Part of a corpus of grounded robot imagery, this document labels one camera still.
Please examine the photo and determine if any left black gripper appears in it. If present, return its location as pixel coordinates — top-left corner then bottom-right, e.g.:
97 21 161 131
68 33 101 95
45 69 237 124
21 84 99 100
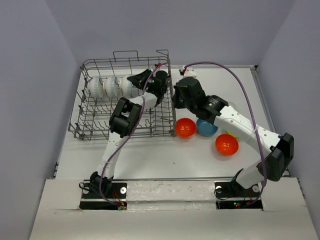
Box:
126 69 153 92

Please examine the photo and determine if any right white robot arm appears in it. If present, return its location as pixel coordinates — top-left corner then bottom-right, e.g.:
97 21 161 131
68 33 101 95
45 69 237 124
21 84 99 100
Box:
172 77 294 196

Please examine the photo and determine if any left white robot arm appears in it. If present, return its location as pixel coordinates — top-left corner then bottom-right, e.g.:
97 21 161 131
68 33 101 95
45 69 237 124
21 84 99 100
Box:
88 69 169 198

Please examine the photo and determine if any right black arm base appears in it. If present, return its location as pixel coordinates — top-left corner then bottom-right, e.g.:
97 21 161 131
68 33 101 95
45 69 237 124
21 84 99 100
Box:
213 181 263 210

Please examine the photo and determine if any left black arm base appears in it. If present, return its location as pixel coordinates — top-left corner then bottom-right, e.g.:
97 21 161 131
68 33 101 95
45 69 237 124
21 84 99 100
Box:
78 181 128 211

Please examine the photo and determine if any white square dish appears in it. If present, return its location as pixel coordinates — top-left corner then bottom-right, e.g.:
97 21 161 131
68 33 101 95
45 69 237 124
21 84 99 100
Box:
227 101 240 114

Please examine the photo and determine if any orange bowl left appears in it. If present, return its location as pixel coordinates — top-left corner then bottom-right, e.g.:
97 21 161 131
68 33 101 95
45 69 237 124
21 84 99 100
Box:
175 117 197 138

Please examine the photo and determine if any orange bowl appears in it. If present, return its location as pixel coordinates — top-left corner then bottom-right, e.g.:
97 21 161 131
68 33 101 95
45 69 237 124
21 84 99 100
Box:
215 133 239 156
175 117 197 138

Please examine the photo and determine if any blue bowl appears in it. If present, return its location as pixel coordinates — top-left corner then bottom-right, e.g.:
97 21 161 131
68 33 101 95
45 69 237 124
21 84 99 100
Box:
196 118 219 137

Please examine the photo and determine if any lime green bowl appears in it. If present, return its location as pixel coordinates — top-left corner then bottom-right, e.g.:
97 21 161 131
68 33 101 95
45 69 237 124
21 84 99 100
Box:
225 130 238 139

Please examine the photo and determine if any orange bowl right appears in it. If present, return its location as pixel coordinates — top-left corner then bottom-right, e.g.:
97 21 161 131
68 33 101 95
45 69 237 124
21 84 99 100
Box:
215 133 239 156

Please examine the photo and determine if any grey wire dish rack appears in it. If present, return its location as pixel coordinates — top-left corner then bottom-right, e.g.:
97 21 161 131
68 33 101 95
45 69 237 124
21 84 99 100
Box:
67 49 176 141

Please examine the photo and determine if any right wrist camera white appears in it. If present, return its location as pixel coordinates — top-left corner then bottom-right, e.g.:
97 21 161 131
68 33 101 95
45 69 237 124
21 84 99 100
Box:
179 65 197 79

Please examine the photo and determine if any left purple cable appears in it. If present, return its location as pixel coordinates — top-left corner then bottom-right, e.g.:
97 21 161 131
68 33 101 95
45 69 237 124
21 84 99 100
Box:
98 62 169 206

